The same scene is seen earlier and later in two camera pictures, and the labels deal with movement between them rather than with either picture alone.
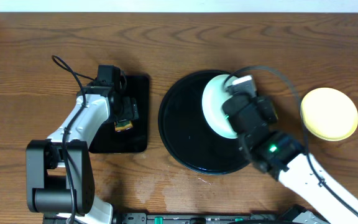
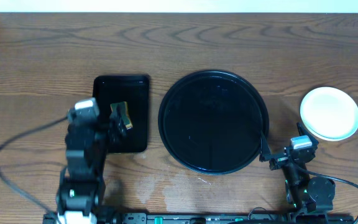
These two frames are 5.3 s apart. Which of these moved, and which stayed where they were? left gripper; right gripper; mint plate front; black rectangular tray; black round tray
Moved: left gripper; right gripper; mint plate front
Stayed: black round tray; black rectangular tray
